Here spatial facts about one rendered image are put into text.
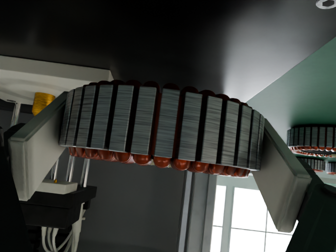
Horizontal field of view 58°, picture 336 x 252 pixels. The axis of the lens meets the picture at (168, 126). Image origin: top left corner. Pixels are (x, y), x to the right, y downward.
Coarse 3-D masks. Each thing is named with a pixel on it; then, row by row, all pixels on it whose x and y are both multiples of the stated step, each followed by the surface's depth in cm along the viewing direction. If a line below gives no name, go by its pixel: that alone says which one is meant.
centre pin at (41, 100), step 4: (36, 92) 30; (40, 92) 30; (36, 96) 30; (40, 96) 30; (44, 96) 30; (48, 96) 30; (52, 96) 31; (36, 100) 30; (40, 100) 30; (44, 100) 30; (48, 100) 30; (52, 100) 31; (36, 104) 30; (40, 104) 30; (44, 104) 30; (32, 108) 30; (36, 108) 30; (40, 108) 30; (32, 112) 30; (36, 112) 30
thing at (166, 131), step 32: (96, 96) 13; (128, 96) 13; (160, 96) 13; (192, 96) 12; (224, 96) 14; (64, 128) 15; (96, 128) 13; (128, 128) 12; (160, 128) 12; (192, 128) 12; (224, 128) 13; (256, 128) 14; (128, 160) 13; (160, 160) 13; (192, 160) 12; (224, 160) 13; (256, 160) 15
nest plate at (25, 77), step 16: (0, 64) 24; (16, 64) 24; (32, 64) 24; (48, 64) 24; (64, 64) 24; (0, 80) 27; (16, 80) 26; (32, 80) 26; (48, 80) 25; (64, 80) 24; (80, 80) 24; (96, 80) 24; (0, 96) 35; (16, 96) 34; (32, 96) 33
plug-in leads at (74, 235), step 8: (88, 200) 46; (80, 216) 41; (72, 224) 44; (80, 224) 41; (48, 232) 43; (56, 232) 41; (72, 232) 44; (48, 240) 43; (64, 240) 44; (72, 240) 44; (56, 248) 43; (72, 248) 44
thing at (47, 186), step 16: (48, 192) 34; (64, 192) 32; (80, 192) 37; (32, 208) 34; (48, 208) 34; (64, 208) 34; (80, 208) 40; (32, 224) 33; (48, 224) 34; (64, 224) 34
